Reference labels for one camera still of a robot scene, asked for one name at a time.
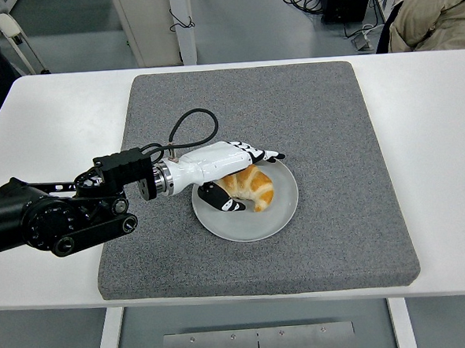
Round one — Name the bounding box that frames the white cabinet panel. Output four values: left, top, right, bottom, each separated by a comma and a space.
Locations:
110, 0, 183, 70

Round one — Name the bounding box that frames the round grey plate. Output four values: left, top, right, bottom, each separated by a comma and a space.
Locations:
188, 146, 303, 246

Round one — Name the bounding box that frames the white table leg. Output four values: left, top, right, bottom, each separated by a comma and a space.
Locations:
385, 296, 419, 348
91, 306, 128, 348

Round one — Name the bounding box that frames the white upright post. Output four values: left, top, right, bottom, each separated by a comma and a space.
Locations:
166, 0, 199, 68

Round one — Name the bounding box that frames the white floor cable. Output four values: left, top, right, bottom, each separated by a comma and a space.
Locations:
342, 0, 387, 40

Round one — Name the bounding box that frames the chair with white armrest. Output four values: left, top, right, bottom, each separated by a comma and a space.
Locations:
0, 9, 52, 78

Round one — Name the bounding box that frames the thin black cable on post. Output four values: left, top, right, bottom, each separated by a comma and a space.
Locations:
168, 6, 196, 32

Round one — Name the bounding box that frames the golden brown croissant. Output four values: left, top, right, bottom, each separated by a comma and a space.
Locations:
215, 163, 277, 216

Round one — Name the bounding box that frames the black computer case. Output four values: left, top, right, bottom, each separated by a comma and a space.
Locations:
320, 0, 378, 24

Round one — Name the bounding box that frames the black chair back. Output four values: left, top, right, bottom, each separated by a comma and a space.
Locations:
372, 0, 424, 55

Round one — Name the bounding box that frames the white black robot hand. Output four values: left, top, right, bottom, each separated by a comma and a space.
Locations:
166, 137, 290, 217

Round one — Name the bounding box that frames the grey speckled square mat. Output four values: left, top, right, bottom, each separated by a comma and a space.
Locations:
85, 56, 423, 308

